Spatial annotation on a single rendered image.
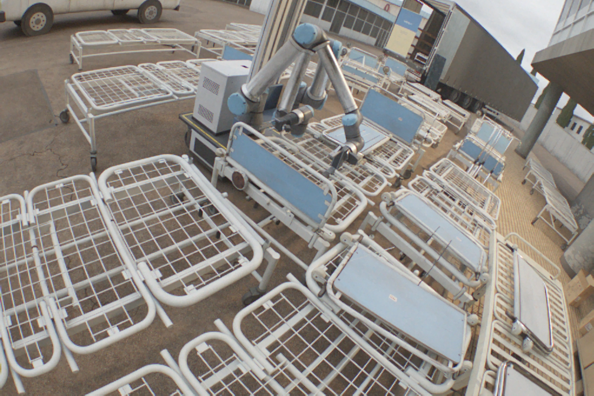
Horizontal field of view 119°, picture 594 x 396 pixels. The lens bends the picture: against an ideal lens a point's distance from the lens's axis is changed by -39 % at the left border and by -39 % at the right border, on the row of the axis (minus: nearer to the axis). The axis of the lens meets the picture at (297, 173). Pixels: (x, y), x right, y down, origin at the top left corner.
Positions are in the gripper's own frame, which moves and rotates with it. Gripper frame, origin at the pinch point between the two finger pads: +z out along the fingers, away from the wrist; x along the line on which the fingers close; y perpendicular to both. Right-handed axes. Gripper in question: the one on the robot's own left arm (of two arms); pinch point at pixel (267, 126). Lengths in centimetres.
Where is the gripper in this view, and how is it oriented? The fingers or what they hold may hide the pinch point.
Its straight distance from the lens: 160.8
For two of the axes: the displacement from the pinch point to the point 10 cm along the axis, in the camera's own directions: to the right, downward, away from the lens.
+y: 7.6, 5.4, -3.6
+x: -2.1, 7.3, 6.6
